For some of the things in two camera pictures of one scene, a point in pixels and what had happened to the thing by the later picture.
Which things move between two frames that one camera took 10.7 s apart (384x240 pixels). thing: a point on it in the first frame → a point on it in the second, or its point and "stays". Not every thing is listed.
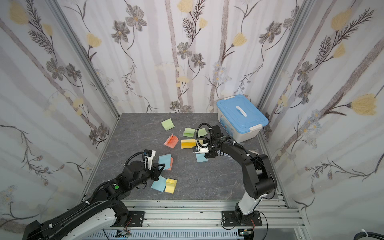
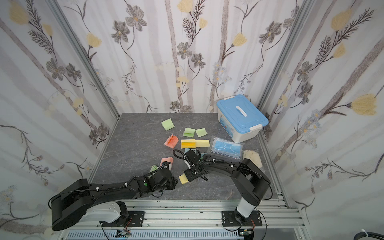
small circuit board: x=123 y=233 stays
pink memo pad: x=171 y=164 stays
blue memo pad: x=165 y=159 → x=187 y=149
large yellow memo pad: x=188 y=143 stays
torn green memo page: x=202 y=132 stays
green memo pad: x=168 y=124 stays
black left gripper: x=155 y=171 → x=173 y=180
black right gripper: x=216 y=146 → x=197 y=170
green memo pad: x=189 y=132 stays
